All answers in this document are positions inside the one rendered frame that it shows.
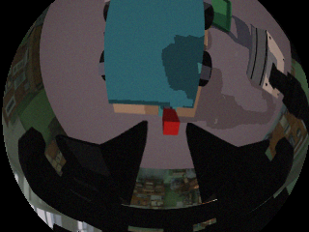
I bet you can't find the green tray floor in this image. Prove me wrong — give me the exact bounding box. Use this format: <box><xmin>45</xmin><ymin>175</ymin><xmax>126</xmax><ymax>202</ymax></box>
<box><xmin>211</xmin><ymin>0</ymin><xmax>228</xmax><ymax>27</ymax></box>

